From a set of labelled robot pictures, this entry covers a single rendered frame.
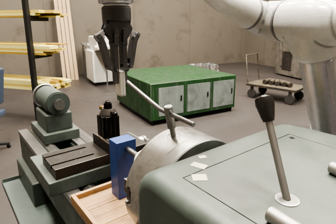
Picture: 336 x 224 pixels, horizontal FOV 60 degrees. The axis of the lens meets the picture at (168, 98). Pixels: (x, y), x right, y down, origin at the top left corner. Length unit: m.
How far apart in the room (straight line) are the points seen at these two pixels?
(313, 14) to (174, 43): 9.63
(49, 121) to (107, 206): 0.79
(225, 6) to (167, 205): 0.61
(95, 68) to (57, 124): 5.71
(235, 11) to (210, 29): 10.29
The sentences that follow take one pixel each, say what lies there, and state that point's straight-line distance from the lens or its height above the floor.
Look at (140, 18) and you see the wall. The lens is 9.86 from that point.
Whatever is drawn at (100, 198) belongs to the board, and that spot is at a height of 0.88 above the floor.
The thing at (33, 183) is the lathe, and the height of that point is 0.68.
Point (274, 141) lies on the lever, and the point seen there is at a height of 1.33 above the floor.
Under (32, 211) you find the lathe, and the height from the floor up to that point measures 0.54.
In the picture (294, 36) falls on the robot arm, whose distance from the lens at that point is 0.93.
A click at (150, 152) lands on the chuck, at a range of 0.75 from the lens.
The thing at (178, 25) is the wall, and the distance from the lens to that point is 10.49.
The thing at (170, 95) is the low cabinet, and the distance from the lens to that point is 4.47.
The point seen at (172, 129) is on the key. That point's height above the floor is 1.26.
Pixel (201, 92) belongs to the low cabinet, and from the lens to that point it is 4.79.
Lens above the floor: 1.52
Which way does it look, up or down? 14 degrees down
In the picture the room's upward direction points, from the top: straight up
